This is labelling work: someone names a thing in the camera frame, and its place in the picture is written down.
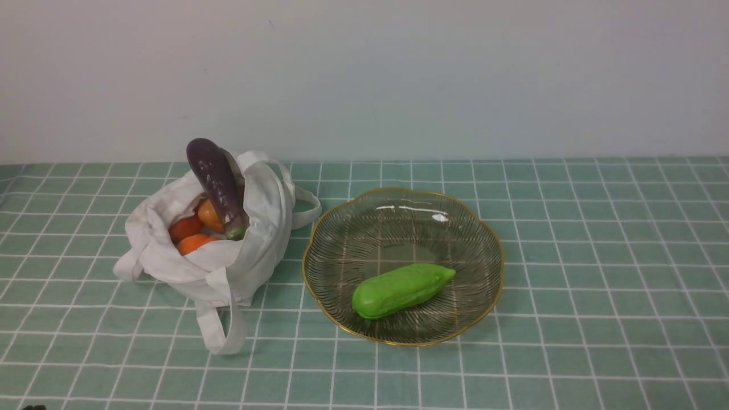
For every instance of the orange yellow vegetable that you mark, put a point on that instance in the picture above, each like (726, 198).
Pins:
(208, 216)

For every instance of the glass plate with gold rim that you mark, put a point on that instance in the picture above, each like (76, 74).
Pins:
(387, 228)

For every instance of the purple eggplant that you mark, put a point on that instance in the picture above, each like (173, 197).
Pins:
(211, 166)

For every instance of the red orange tomato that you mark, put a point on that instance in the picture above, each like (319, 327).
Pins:
(184, 228)

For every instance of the white cloth tote bag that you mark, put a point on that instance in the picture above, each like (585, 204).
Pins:
(222, 275)

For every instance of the orange carrot lower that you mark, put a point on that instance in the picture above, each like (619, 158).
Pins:
(190, 243)

